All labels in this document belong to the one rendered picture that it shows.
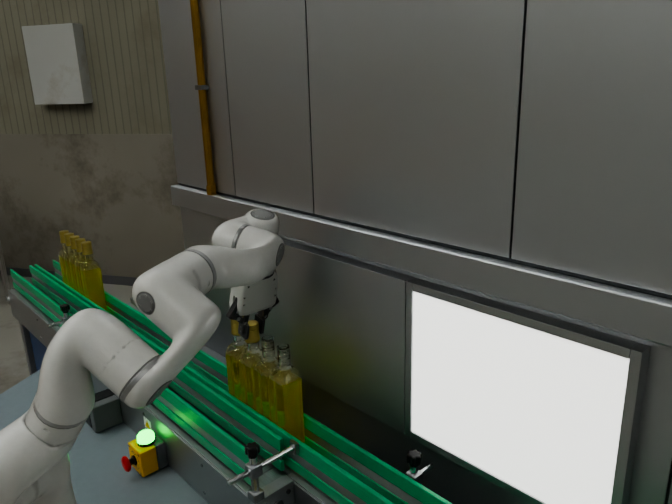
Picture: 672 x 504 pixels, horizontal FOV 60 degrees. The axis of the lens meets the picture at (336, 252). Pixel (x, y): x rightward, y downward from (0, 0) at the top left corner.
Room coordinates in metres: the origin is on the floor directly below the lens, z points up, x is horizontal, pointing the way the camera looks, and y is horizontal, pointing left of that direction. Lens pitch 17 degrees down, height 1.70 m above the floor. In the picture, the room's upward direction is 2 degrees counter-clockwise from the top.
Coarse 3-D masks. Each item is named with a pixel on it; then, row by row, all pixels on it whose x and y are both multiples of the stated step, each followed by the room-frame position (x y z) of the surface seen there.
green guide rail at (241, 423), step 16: (32, 272) 2.33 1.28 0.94; (48, 288) 2.20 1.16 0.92; (64, 288) 2.05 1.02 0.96; (80, 304) 1.92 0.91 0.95; (176, 384) 1.41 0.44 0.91; (192, 384) 1.33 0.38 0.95; (192, 400) 1.34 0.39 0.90; (208, 400) 1.28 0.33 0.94; (224, 400) 1.23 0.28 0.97; (224, 416) 1.23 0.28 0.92; (240, 416) 1.17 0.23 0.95; (240, 432) 1.18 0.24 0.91; (256, 432) 1.13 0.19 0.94; (272, 432) 1.09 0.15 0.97; (272, 448) 1.09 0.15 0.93; (272, 464) 1.09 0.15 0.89
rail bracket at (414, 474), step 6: (414, 450) 0.95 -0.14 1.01; (408, 456) 0.94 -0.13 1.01; (414, 456) 0.93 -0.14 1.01; (420, 456) 0.93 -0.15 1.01; (408, 462) 0.94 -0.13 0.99; (414, 462) 0.93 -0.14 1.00; (420, 462) 0.93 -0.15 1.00; (414, 468) 0.93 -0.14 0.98; (426, 468) 0.96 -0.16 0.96; (432, 468) 0.97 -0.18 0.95; (408, 474) 0.94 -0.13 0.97; (414, 474) 0.93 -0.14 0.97; (420, 474) 0.94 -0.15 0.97; (420, 480) 0.93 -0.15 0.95
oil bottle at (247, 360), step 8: (248, 352) 1.22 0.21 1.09; (256, 352) 1.22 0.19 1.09; (240, 360) 1.22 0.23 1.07; (248, 360) 1.20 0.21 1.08; (256, 360) 1.20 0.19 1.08; (240, 368) 1.22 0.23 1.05; (248, 368) 1.20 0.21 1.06; (240, 376) 1.23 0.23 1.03; (248, 376) 1.20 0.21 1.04; (248, 384) 1.20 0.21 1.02; (248, 392) 1.20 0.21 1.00; (248, 400) 1.21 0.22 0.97; (256, 408) 1.20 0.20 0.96
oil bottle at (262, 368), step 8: (264, 360) 1.18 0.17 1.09; (272, 360) 1.18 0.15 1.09; (256, 368) 1.18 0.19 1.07; (264, 368) 1.16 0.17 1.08; (272, 368) 1.16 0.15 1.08; (256, 376) 1.18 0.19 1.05; (264, 376) 1.16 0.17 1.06; (256, 384) 1.18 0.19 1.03; (264, 384) 1.16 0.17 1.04; (256, 392) 1.18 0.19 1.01; (264, 392) 1.16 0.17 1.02; (256, 400) 1.18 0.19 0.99; (264, 400) 1.16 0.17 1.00; (264, 408) 1.16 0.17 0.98; (264, 416) 1.16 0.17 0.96
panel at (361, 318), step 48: (288, 288) 1.32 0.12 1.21; (336, 288) 1.19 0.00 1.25; (384, 288) 1.08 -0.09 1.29; (432, 288) 1.00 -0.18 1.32; (288, 336) 1.33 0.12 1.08; (336, 336) 1.19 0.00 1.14; (384, 336) 1.09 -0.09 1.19; (576, 336) 0.79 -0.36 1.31; (336, 384) 1.20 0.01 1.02; (384, 384) 1.09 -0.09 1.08; (624, 432) 0.73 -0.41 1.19; (624, 480) 0.73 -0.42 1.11
